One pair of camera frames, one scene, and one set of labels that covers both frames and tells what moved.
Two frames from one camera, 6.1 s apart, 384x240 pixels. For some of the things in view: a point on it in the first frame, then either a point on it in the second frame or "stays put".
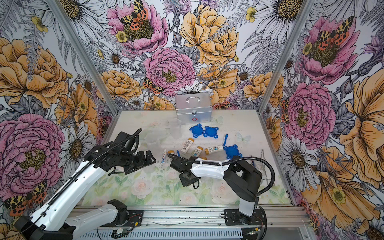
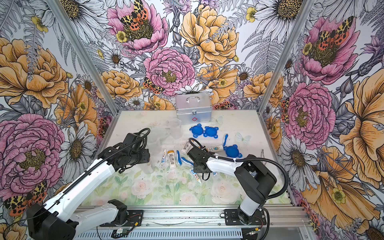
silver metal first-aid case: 193,108 stays put
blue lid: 197,130 stays put
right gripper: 184,183 → 196,169
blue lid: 231,151 stays put
